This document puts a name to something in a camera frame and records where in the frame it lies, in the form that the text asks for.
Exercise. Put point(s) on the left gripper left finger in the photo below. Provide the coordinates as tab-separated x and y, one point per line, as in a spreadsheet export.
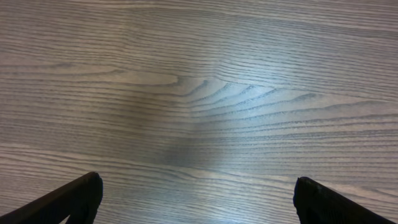
76	202

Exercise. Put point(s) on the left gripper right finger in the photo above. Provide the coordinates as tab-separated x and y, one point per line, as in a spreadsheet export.
317	204

